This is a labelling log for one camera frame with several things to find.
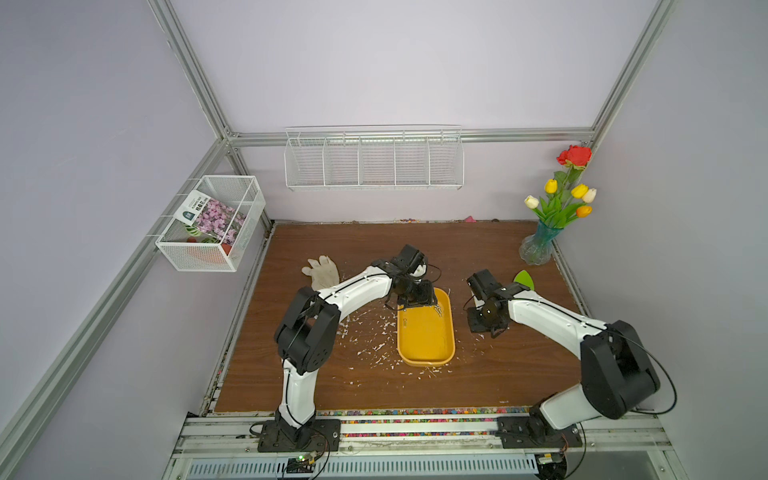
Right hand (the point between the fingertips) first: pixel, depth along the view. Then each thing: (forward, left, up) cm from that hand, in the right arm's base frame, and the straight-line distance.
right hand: (476, 322), depth 89 cm
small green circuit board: (-34, +48, -5) cm, 59 cm away
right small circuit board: (-35, -13, -5) cm, 38 cm away
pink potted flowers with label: (+13, +71, +31) cm, 78 cm away
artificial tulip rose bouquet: (+31, -29, +21) cm, 47 cm away
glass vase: (+25, -25, +4) cm, 35 cm away
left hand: (+3, +14, +6) cm, 15 cm away
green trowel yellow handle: (+18, -20, -3) cm, 27 cm away
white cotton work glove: (+22, +50, -5) cm, 55 cm away
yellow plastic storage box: (-2, +15, -4) cm, 16 cm away
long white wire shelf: (+47, +39, +26) cm, 66 cm away
